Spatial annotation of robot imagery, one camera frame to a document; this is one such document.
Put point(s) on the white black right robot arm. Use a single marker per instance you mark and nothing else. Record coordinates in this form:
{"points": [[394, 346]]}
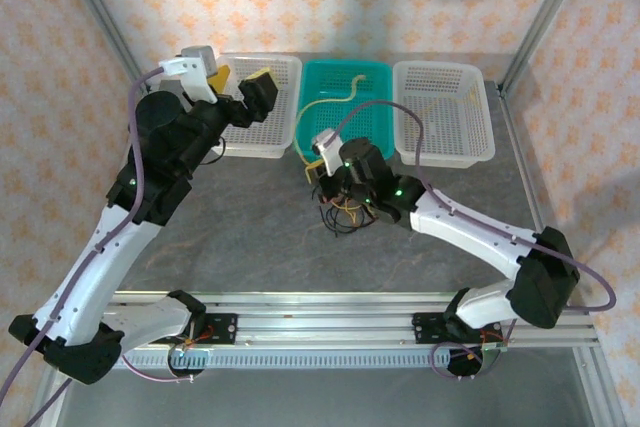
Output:
{"points": [[465, 232]]}

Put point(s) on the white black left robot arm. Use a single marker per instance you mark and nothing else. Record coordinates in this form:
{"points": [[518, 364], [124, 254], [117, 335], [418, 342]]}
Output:
{"points": [[90, 287]]}

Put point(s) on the white perforated plastic basket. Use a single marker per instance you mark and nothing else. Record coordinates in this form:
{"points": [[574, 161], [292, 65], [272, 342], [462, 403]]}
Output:
{"points": [[260, 112], [450, 117]]}

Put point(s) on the teal perforated plastic basket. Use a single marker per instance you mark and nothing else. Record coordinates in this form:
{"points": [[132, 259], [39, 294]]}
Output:
{"points": [[370, 89]]}

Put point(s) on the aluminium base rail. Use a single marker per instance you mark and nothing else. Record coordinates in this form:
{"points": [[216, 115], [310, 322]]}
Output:
{"points": [[325, 322]]}

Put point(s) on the aluminium frame post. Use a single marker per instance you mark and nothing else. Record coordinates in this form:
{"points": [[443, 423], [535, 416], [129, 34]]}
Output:
{"points": [[100, 17], [545, 17]]}

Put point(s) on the aluminium side rail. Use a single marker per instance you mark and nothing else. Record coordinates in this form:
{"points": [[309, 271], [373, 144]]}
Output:
{"points": [[525, 162]]}

